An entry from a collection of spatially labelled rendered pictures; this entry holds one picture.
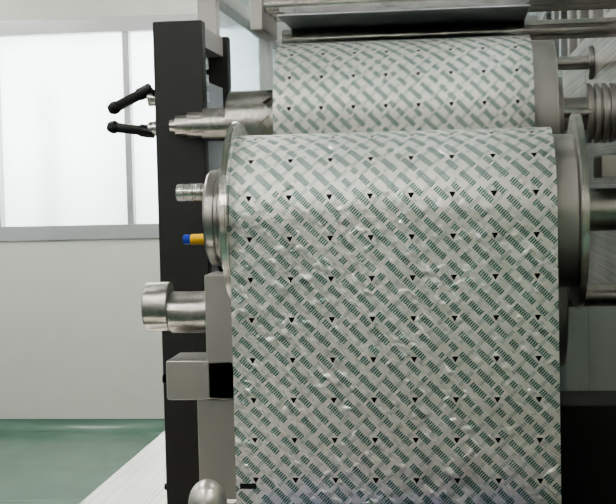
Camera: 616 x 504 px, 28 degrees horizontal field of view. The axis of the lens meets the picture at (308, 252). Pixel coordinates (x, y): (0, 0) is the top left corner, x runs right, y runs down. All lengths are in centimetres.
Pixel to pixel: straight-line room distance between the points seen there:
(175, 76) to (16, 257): 564
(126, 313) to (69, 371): 45
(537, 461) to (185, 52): 57
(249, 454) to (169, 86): 46
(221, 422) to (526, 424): 25
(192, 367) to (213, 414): 4
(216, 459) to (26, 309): 588
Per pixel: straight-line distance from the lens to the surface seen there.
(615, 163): 94
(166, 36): 127
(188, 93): 126
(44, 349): 688
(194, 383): 101
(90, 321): 678
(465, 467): 92
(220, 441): 102
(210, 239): 95
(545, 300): 90
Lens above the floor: 127
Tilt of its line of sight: 3 degrees down
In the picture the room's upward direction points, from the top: 1 degrees counter-clockwise
